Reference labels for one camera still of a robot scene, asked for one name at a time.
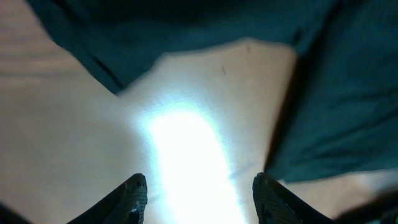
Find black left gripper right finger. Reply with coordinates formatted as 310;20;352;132
252;172;334;224

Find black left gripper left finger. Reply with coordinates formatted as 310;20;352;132
68;173;148;224

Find black shorts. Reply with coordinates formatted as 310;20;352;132
29;0;397;182

